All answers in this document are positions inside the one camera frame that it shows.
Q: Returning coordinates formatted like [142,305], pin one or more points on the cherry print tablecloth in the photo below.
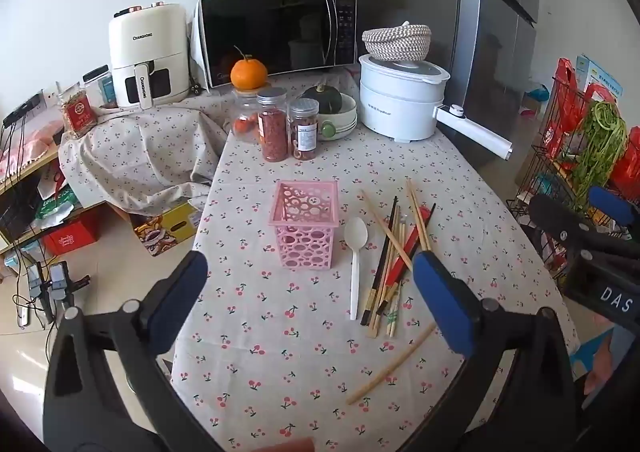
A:
[280,357]

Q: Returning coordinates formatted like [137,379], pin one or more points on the dark green squash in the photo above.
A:
[322,100]

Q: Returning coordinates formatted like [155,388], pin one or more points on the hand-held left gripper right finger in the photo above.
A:
[442,302]

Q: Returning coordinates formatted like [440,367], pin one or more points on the red box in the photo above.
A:
[70,237]

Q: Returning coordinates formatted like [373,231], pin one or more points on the green plastic bag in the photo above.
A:
[55,207]

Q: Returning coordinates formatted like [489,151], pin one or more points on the red label jar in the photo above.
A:
[77,115]

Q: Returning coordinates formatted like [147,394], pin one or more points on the black power strip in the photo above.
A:
[22,110]

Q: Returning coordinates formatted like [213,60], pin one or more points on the red plastic spoon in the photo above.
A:
[406,247]

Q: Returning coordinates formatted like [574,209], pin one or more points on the black and white microwave oven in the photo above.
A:
[270,32]

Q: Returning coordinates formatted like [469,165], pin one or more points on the red plastic bag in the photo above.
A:
[629,157]
[565,97]

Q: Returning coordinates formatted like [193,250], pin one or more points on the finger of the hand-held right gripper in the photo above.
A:
[611,203]
[552,218]

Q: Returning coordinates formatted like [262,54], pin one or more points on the pile of chopsticks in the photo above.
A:
[387,272]

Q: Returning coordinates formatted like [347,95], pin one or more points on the grey handheld device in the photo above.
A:
[36,282]
[61,282]

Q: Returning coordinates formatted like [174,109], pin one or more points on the clear container with black lid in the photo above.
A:
[99,82]

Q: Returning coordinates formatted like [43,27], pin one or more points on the orange with stem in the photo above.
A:
[248,74]

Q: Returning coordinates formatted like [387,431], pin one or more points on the bunch of green vegetables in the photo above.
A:
[602,147]

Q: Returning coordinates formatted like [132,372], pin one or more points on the wooden shelf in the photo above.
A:
[30,167]

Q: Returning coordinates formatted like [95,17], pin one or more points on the wooden chopstick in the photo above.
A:
[390,367]

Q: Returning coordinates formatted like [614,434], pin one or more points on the pink cloth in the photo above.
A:
[25,147]

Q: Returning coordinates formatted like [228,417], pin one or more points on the yellow cardboard box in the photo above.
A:
[167,229]

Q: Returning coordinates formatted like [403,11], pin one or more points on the jar of dark dried fruit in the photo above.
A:
[303,132]

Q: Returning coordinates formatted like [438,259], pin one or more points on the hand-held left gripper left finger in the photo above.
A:
[186,277]

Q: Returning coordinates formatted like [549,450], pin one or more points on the clear glass jar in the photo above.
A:
[244,115]

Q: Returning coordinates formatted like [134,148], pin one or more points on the jar of red berries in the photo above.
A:
[272,132]

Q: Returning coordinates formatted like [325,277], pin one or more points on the white plastic spoon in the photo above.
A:
[356,237]

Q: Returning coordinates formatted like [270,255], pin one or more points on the pink plastic utensil basket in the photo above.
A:
[302,232]

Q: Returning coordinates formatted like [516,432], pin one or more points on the cream air fryer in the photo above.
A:
[150,47]

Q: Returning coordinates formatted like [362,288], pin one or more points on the grey refrigerator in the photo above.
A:
[480,47]

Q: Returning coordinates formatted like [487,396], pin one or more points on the white electric cooking pot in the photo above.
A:
[400,107]

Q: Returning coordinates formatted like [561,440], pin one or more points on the blue and yellow box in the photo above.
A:
[597,75]

